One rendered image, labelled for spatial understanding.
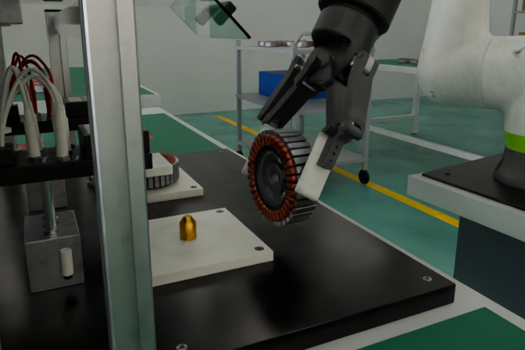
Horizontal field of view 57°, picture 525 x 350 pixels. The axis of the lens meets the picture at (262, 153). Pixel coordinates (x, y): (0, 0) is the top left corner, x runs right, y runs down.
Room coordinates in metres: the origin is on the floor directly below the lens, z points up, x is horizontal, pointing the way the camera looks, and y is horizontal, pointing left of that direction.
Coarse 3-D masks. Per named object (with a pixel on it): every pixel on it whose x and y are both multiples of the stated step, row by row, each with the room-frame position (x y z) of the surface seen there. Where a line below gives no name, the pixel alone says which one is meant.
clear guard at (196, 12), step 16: (32, 0) 0.72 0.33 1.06; (48, 0) 0.72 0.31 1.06; (64, 0) 0.72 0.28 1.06; (144, 0) 0.72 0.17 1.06; (160, 0) 0.72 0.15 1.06; (176, 0) 0.72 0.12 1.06; (192, 0) 0.72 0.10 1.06; (208, 0) 0.72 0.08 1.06; (192, 16) 0.87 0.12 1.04; (208, 16) 0.80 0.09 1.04; (224, 16) 0.74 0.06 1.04; (208, 32) 0.88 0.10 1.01; (224, 32) 0.81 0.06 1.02; (240, 32) 0.75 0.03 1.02
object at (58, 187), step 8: (32, 184) 0.64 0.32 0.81; (40, 184) 0.65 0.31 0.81; (56, 184) 0.66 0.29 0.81; (64, 184) 0.66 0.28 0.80; (32, 192) 0.64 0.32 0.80; (40, 192) 0.65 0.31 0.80; (56, 192) 0.65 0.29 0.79; (64, 192) 0.66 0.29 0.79; (32, 200) 0.64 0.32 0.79; (40, 200) 0.65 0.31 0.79; (56, 200) 0.65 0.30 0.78; (64, 200) 0.66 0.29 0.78; (32, 208) 0.64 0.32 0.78; (40, 208) 0.64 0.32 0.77
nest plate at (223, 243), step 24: (192, 216) 0.59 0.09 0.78; (216, 216) 0.59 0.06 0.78; (168, 240) 0.52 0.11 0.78; (192, 240) 0.52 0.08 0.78; (216, 240) 0.52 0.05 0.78; (240, 240) 0.52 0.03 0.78; (168, 264) 0.46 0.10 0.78; (192, 264) 0.46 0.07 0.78; (216, 264) 0.46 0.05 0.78; (240, 264) 0.47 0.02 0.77
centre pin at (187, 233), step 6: (186, 216) 0.52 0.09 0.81; (180, 222) 0.52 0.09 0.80; (186, 222) 0.52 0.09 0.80; (192, 222) 0.52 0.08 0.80; (180, 228) 0.52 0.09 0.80; (186, 228) 0.52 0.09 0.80; (192, 228) 0.52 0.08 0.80; (180, 234) 0.52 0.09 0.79; (186, 234) 0.52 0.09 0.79; (192, 234) 0.52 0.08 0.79; (186, 240) 0.52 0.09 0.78
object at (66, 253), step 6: (60, 252) 0.42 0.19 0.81; (66, 252) 0.42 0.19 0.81; (60, 258) 0.43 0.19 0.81; (66, 258) 0.42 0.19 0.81; (72, 258) 0.43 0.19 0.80; (66, 264) 0.42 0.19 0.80; (72, 264) 0.43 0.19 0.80; (66, 270) 0.42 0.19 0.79; (72, 270) 0.43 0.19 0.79; (66, 276) 0.42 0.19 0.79; (72, 276) 0.43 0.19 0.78
